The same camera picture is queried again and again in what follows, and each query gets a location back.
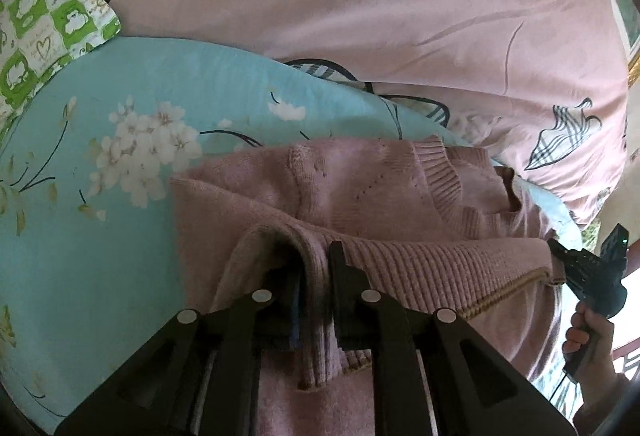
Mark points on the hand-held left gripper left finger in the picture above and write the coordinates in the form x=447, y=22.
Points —
x=295, y=316

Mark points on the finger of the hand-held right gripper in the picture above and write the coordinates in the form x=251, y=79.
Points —
x=562, y=258

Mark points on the pink knit sweater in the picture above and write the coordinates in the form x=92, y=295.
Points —
x=380, y=196

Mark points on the pink quilt with plaid print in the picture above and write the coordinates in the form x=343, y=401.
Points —
x=390, y=16

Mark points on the green and white patterned pillow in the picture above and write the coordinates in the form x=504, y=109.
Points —
x=45, y=26

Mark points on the person's right hand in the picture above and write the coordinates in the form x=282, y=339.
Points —
x=590, y=331

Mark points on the light blue floral bedsheet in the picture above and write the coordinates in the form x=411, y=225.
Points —
x=115, y=196

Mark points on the person's right forearm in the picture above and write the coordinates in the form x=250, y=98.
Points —
x=602, y=403

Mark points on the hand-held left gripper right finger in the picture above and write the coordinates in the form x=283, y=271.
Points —
x=345, y=311

